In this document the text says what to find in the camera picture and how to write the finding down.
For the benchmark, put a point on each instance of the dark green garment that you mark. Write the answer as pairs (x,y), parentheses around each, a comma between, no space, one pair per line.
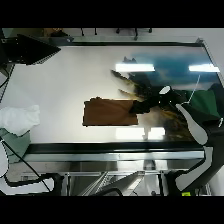
(204,100)

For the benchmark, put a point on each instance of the pale green garment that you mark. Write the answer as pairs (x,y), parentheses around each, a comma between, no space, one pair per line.
(16,145)

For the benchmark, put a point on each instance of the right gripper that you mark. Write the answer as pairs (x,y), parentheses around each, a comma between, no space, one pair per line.
(141,106)

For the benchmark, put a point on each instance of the white garment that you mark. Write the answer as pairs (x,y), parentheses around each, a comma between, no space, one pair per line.
(18,118)

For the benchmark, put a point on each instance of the silver frame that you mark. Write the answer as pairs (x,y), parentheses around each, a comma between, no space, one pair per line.
(116,156)

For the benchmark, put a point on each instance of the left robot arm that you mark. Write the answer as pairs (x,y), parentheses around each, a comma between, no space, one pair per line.
(20,185)

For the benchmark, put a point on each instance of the brown T-shirt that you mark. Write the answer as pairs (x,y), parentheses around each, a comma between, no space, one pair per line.
(106,113)

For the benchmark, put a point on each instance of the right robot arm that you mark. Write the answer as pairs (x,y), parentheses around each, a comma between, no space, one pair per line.
(196,130)

